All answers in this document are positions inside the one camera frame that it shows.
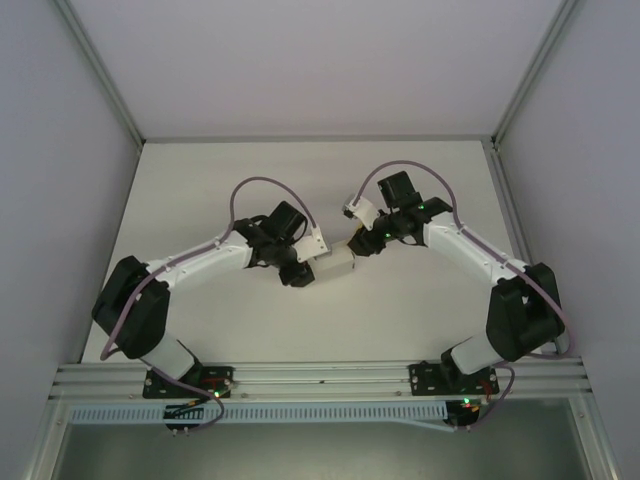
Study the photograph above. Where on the white paper box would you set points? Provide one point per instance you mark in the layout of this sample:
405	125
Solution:
335	262

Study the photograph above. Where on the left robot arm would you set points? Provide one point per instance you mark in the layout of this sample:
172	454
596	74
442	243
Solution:
145	320

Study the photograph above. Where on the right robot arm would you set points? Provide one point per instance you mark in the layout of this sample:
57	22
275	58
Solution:
520	315

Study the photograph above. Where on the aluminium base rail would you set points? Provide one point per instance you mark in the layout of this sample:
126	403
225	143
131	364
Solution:
320	375

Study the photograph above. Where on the aluminium frame post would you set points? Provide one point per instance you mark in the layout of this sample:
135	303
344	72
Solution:
537	65
100	70

